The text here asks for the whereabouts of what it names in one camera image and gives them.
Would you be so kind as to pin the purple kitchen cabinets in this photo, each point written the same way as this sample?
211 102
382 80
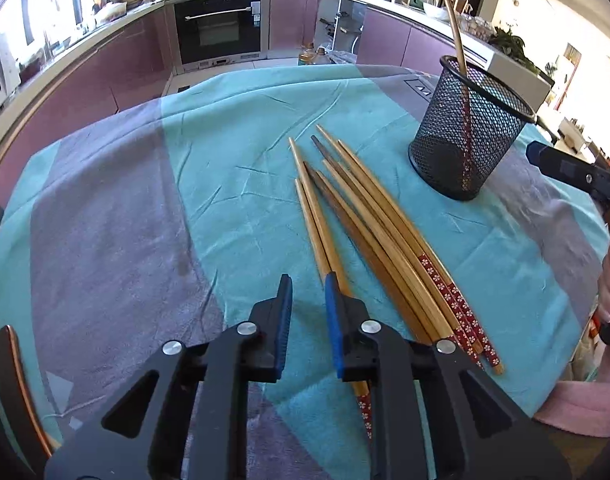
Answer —
135 60

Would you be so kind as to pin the red patterned wooden chopstick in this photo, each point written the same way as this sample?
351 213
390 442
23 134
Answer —
452 20

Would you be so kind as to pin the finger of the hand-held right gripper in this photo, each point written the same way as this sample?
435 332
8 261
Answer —
565 165

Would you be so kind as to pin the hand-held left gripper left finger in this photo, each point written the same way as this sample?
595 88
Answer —
285 320

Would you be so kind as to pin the black mesh utensil holder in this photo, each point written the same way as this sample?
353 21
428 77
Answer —
465 130

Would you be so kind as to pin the dark brown wooden chopstick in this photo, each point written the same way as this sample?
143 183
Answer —
340 215
319 146

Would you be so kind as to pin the bunch of wooden chopsticks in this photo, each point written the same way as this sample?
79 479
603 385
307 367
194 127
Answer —
321 220

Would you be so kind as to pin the black built-in oven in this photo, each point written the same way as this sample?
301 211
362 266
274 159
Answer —
217 25

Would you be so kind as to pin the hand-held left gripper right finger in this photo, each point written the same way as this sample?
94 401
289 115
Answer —
332 320

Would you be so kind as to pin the white casserole dish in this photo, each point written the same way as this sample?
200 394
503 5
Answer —
112 11

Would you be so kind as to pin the teal and purple blanket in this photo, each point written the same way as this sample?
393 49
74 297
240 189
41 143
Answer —
135 210

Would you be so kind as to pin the green potted plant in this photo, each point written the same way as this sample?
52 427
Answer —
512 45

